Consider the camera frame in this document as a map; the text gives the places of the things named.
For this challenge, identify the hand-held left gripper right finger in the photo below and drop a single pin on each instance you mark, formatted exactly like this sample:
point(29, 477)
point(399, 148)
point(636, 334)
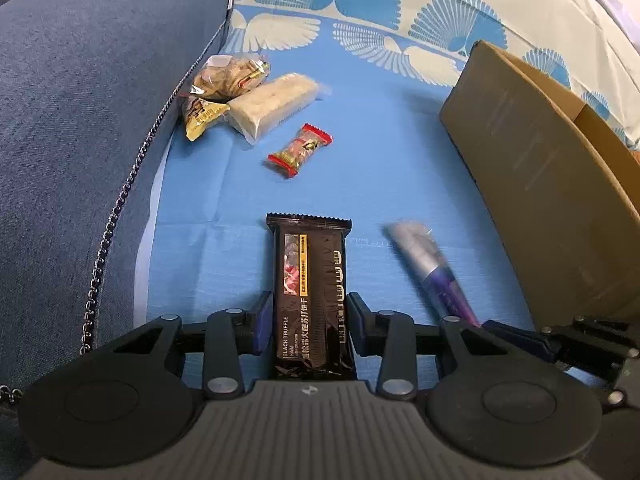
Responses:
point(356, 320)

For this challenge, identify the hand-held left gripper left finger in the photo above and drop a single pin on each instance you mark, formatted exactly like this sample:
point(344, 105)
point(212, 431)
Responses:
point(261, 325)

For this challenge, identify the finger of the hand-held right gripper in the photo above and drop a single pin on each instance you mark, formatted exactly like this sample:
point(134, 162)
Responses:
point(515, 337)

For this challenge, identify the black snack packet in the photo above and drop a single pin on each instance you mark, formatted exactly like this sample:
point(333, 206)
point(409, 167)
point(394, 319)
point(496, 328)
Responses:
point(310, 285)

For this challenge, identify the purple snack packet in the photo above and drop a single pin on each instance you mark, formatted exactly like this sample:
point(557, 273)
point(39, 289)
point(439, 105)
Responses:
point(430, 265)

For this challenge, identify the brown cardboard box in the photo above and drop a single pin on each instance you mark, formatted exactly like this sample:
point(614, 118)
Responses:
point(540, 185)

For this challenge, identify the red candy wrapper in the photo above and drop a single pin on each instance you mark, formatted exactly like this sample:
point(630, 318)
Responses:
point(300, 150)

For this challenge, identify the yellow snack packet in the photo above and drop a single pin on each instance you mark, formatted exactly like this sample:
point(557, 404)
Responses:
point(200, 116)

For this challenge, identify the white rice bar packet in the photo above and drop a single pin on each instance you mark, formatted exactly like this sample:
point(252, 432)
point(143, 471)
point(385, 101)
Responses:
point(272, 102)

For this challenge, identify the clear bag of brown pastries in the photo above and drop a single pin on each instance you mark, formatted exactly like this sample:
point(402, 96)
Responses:
point(225, 77)

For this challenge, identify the blue fan-print bed sheet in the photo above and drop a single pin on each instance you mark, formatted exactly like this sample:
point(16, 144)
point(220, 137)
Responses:
point(375, 160)

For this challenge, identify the blue denim cushion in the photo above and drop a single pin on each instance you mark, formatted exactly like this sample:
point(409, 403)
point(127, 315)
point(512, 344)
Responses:
point(75, 135)

